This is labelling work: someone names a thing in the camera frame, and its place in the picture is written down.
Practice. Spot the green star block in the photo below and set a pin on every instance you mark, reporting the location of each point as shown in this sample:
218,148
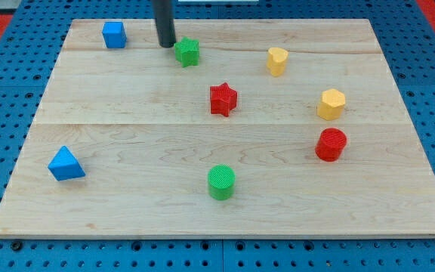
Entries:
187,52

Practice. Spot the yellow hexagon block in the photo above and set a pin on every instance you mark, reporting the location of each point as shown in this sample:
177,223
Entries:
331,104

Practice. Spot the blue triangle block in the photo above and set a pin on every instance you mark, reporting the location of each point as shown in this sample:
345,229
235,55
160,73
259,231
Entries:
65,166

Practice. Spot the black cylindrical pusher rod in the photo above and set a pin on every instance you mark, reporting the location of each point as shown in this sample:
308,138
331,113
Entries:
164,20

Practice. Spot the red cylinder block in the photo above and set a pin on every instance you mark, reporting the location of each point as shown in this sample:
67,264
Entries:
330,145

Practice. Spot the green cylinder block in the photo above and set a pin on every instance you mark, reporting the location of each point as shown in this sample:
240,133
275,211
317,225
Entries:
221,180

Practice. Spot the red star block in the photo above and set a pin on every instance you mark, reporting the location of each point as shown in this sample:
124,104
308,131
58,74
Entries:
223,99

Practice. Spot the yellow heart block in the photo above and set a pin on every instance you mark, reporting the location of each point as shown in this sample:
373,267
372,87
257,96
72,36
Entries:
276,61

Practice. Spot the wooden board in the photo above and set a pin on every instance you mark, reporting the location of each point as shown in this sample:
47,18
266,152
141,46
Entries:
140,126

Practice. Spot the blue cube block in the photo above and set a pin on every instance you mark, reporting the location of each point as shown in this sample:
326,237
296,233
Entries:
114,34

